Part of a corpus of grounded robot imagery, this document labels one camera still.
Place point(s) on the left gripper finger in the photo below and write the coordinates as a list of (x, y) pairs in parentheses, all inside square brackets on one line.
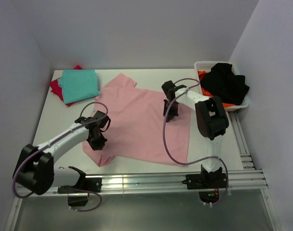
[(97, 144), (103, 122)]

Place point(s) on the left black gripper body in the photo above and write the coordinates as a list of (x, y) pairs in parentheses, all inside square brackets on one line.
[(99, 133)]

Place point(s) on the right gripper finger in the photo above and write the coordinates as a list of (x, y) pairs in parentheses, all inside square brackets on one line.
[(170, 117), (166, 105)]

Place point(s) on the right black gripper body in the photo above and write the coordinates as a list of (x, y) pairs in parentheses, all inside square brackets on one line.
[(173, 109)]

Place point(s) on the pink t shirt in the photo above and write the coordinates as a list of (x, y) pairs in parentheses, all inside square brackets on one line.
[(136, 125)]

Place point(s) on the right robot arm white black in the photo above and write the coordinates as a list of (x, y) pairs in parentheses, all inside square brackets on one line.
[(211, 118)]

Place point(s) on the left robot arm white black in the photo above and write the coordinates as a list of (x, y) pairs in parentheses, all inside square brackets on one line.
[(35, 166)]

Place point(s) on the folded teal t shirt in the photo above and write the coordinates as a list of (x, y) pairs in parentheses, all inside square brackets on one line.
[(78, 85)]

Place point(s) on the orange t shirt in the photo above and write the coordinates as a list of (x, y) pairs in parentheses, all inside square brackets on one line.
[(201, 75)]

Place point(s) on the black t shirt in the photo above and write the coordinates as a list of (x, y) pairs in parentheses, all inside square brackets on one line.
[(222, 82)]

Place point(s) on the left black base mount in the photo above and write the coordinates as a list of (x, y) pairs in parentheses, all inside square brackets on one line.
[(79, 190)]

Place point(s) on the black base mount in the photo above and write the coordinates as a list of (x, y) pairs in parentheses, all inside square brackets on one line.
[(79, 190), (210, 181)]

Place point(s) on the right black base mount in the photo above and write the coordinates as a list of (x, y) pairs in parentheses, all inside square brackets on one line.
[(210, 181)]

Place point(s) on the aluminium rail frame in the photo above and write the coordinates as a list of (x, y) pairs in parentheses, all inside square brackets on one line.
[(127, 176)]

